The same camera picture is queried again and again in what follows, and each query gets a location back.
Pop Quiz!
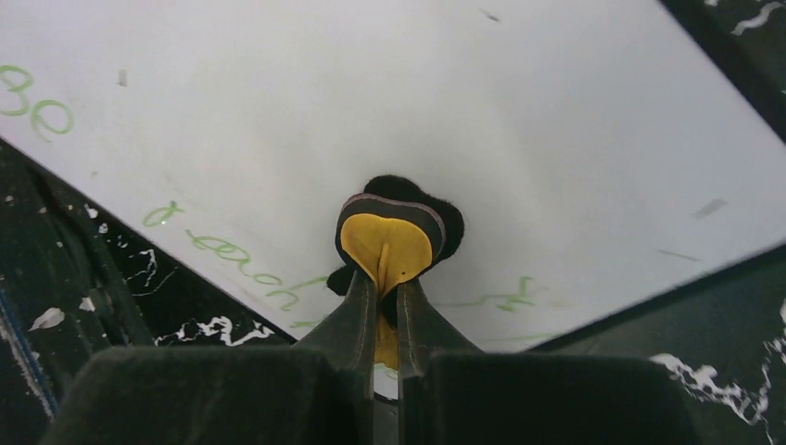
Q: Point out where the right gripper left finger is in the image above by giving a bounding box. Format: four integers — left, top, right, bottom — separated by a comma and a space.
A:
43, 273, 377, 444

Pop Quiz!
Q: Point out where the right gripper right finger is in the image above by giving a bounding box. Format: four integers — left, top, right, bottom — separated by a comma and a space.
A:
396, 281, 700, 444

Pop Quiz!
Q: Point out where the yellow black whiteboard eraser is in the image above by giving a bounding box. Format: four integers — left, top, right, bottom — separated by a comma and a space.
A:
326, 174, 465, 370

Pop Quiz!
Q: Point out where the white whiteboard black frame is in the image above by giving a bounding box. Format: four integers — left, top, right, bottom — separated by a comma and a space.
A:
1, 1, 785, 350

